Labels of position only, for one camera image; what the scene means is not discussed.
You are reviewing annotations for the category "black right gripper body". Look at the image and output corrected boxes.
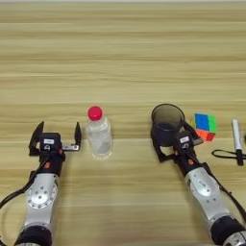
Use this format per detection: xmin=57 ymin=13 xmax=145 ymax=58
xmin=158 ymin=136 xmax=205 ymax=178

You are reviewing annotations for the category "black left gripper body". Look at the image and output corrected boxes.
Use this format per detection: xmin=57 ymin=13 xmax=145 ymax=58
xmin=28 ymin=143 xmax=82 ymax=178

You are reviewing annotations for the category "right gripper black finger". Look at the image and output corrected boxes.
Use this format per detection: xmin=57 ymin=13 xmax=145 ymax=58
xmin=150 ymin=127 xmax=168 ymax=161
xmin=180 ymin=119 xmax=202 ymax=142

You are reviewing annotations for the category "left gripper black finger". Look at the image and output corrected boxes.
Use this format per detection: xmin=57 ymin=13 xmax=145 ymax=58
xmin=28 ymin=120 xmax=45 ymax=154
xmin=73 ymin=121 xmax=83 ymax=147

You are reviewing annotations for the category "colourful puzzle cube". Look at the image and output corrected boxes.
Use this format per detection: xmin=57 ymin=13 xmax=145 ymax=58
xmin=190 ymin=112 xmax=218 ymax=143

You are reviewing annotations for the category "clear bottle with red cap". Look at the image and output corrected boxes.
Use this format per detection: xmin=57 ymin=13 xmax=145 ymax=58
xmin=85 ymin=105 xmax=114 ymax=160

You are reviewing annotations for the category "black mesh cup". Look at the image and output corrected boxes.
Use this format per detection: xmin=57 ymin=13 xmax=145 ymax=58
xmin=150 ymin=103 xmax=186 ymax=149

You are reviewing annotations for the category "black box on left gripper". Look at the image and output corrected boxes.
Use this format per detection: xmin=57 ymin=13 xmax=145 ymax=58
xmin=38 ymin=132 xmax=62 ymax=153

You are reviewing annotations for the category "white marker pen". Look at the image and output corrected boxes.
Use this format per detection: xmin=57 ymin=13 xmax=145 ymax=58
xmin=231 ymin=118 xmax=245 ymax=167

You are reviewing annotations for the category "black tape measure strap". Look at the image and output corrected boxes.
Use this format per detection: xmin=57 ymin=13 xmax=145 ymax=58
xmin=210 ymin=148 xmax=240 ymax=160

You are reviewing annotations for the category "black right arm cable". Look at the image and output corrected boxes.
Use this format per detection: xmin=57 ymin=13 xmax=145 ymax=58
xmin=187 ymin=153 xmax=246 ymax=227

